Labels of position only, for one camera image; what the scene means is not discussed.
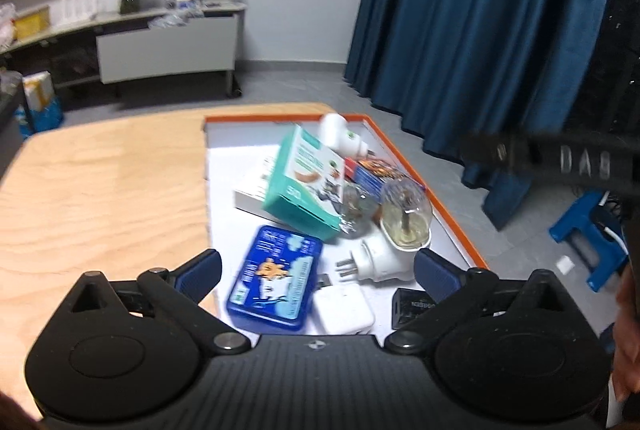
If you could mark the blue bag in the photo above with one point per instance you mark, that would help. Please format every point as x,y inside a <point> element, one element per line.
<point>42,118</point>

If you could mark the blue bear print tin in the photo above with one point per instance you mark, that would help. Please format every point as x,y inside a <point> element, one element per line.
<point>270,280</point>

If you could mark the white scrap on floor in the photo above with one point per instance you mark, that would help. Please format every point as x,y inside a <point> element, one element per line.
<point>565,265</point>

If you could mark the blue plastic stool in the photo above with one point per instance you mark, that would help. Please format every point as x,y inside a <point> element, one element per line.
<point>575,216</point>

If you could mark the white plug-in repellent heater with bottle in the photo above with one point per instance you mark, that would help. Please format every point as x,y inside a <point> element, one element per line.
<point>380,256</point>

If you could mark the white heater with green leaf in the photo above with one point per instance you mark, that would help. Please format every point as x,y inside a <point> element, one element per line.
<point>335,130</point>

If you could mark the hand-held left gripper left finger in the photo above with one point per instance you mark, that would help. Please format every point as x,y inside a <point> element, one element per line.
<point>200,271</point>

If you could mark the low white media cabinet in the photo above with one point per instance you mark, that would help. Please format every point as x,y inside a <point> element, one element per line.
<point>165,50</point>

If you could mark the white barcode adapter box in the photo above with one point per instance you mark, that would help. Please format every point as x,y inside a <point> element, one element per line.
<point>250,196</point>

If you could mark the white plastic bag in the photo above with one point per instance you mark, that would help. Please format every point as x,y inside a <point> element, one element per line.
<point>5,28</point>

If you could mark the green bandage box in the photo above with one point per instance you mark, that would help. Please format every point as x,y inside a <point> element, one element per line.
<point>300,180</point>

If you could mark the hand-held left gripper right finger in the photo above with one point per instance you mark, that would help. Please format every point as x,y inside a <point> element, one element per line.
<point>435,273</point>

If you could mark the white charger plug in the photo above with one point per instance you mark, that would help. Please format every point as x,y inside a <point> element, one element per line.
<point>342,311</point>

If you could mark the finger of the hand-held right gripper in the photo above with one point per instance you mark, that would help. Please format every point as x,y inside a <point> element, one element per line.
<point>495,151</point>

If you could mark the black glass top cabinet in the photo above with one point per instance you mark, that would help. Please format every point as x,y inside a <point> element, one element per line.
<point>9,130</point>

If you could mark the black charger plug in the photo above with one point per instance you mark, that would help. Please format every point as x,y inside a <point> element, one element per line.
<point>410,306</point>

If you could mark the yellow box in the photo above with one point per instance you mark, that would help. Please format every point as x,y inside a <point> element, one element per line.
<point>31,24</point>

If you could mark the person's right hand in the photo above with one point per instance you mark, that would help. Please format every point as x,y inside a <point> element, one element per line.
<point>629,335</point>

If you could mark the clear liquid refill bottle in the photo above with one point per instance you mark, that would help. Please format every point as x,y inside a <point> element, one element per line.
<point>360,210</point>

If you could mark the blue curtain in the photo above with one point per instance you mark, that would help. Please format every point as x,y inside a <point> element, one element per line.
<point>475,35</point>

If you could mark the red and blue card box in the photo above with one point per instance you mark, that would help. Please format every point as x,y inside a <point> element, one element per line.
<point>372,175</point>

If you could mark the clear plastic packaging pile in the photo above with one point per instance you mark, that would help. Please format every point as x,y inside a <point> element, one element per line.
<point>175,13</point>

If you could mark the white router with antennas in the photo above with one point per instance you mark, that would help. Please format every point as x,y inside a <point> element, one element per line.
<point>82,5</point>

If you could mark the orange rimmed white box lid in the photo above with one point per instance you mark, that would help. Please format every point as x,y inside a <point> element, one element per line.
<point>225,190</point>

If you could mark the white and yellow carton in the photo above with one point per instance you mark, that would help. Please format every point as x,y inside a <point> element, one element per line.
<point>37,89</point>

